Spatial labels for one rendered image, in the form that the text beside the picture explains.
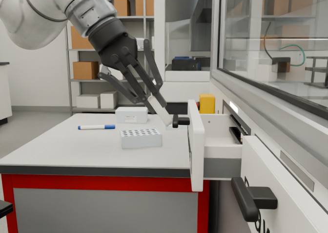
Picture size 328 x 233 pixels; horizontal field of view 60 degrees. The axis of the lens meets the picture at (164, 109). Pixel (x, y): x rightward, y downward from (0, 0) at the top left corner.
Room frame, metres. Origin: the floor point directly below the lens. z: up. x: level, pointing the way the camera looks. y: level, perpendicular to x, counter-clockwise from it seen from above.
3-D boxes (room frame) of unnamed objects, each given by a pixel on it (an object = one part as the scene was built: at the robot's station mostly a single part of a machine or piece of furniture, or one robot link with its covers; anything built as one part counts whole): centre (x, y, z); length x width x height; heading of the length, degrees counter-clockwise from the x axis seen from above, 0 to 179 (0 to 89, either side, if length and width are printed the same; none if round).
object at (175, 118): (0.58, -0.04, 0.91); 0.07 x 0.04 x 0.01; 177
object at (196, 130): (0.58, -0.06, 0.87); 0.29 x 0.02 x 0.11; 177
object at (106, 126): (1.04, 0.25, 0.77); 0.14 x 0.02 x 0.02; 96
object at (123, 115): (1.17, 0.13, 0.79); 0.13 x 0.09 x 0.05; 88
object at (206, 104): (0.90, -0.13, 0.88); 0.07 x 0.05 x 0.07; 177
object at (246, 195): (0.26, -0.09, 0.91); 0.07 x 0.04 x 0.01; 177
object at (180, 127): (1.08, -0.06, 0.77); 0.13 x 0.09 x 0.02; 100
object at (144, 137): (0.87, 0.08, 0.78); 0.12 x 0.08 x 0.04; 103
